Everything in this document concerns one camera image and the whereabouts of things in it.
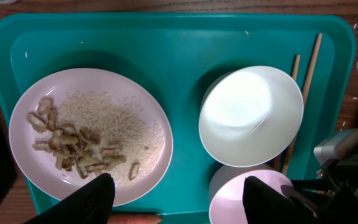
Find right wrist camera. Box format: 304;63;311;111
313;128;358;165

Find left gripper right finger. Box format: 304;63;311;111
242;176;317;224

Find pink bowl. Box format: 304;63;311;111
209;164;293;223

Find peanut shells pile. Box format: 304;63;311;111
25;94;145;179

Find rice pile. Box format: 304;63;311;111
56;92;165;189

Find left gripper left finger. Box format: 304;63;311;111
25;173;115;224

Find pink plate with food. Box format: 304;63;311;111
9;68;173;206

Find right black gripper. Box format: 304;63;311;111
292;155;358;223

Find white bowl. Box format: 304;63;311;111
198;66;305;167

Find teal serving tray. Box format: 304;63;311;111
0;12;356;223

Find right wooden chopstick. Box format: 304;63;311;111
282;33;323;175

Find orange carrot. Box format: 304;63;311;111
107;213;163;224

